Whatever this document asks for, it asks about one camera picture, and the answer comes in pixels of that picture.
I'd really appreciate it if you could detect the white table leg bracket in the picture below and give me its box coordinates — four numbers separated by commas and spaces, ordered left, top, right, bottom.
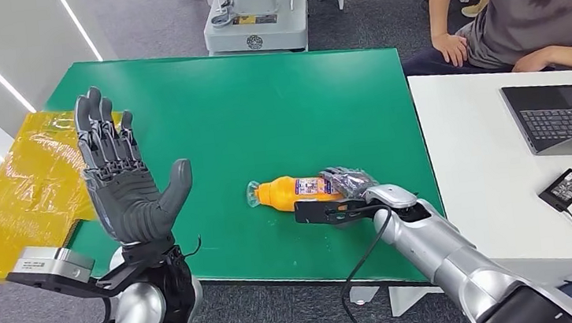
347, 283, 383, 307

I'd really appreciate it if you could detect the person's left hand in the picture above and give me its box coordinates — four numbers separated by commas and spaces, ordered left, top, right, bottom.
510, 46, 557, 75

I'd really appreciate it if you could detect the person's right hand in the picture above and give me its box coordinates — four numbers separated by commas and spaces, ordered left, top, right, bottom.
431, 29, 471, 69

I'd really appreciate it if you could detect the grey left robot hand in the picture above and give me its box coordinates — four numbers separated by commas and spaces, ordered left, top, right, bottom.
71, 77, 199, 250

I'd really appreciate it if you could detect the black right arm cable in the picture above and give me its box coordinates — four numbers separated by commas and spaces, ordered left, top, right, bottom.
331, 206, 403, 323

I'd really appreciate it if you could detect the person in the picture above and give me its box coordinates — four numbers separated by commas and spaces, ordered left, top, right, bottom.
396, 0, 572, 95

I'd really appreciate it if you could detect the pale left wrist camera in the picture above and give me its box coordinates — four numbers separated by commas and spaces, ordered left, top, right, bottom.
3, 240, 99, 306

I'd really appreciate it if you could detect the black power adapter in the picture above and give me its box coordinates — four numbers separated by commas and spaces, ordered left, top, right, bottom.
536, 168, 572, 215

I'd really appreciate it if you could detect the orange plastic bottle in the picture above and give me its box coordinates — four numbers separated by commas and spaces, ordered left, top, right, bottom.
244, 170, 347, 217

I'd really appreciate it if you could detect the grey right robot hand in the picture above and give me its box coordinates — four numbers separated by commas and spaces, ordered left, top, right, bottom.
318, 162, 381, 203

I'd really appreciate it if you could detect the dark grey laptop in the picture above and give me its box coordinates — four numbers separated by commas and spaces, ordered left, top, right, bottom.
500, 80, 572, 164

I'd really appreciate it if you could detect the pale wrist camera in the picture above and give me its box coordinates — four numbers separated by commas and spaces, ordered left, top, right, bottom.
293, 194, 377, 229
3, 240, 99, 306

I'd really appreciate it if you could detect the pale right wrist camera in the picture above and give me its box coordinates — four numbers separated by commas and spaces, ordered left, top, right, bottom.
293, 194, 377, 229

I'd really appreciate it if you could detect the yellow shoe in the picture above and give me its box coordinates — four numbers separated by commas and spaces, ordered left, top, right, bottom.
459, 0, 492, 20

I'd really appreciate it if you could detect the person's hand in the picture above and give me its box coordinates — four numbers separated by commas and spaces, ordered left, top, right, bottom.
431, 29, 471, 69
510, 46, 557, 75

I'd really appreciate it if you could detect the yellow tape-wrapped cardboard box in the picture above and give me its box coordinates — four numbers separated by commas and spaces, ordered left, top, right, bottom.
0, 102, 140, 283

